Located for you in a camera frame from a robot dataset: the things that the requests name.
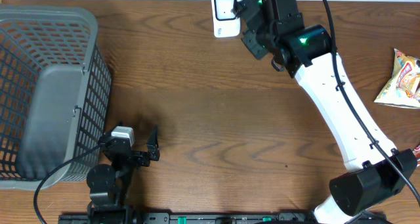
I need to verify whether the yellow chip snack bag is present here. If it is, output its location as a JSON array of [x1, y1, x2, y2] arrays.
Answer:
[[374, 49, 419, 109]]

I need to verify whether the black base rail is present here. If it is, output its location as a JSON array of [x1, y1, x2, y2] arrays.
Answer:
[[58, 211, 388, 224]]

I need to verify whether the red white snack bar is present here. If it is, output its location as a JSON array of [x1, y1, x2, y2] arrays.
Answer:
[[413, 145, 420, 160]]

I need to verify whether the white barcode scanner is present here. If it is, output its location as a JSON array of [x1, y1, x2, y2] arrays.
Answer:
[[211, 0, 241, 38]]

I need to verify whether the grey plastic lattice basket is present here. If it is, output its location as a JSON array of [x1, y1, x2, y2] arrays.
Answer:
[[1, 5, 112, 191]]

